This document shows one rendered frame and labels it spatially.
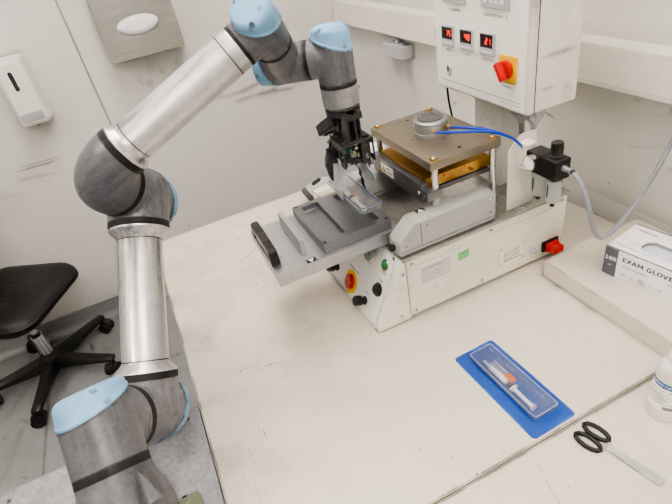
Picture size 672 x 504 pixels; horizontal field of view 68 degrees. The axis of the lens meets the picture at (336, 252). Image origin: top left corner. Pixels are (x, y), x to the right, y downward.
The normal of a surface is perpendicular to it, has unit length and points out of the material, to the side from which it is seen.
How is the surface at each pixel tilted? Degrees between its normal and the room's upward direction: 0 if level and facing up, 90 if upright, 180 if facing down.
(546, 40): 90
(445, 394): 0
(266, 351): 0
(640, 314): 0
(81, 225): 90
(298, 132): 90
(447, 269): 90
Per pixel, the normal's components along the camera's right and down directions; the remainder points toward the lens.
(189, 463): -0.17, -0.80
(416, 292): 0.40, 0.47
